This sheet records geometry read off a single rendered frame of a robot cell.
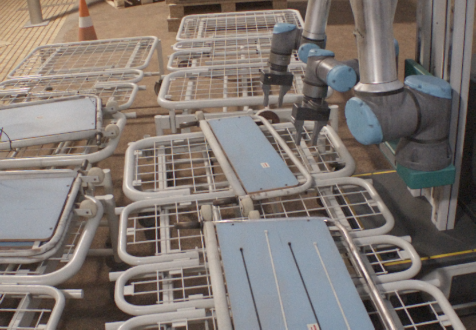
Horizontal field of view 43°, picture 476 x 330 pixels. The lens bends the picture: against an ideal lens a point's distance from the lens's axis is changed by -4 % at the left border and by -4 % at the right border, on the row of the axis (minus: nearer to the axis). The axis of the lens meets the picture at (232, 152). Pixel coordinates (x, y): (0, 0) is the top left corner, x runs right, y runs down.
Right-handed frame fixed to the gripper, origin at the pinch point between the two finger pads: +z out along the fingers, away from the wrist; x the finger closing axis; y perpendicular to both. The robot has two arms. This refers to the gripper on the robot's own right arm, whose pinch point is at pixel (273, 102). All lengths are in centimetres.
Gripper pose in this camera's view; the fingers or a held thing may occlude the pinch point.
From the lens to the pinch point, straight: 265.7
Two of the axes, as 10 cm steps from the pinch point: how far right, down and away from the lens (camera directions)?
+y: 2.3, 4.0, -8.8
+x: 9.6, 0.2, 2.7
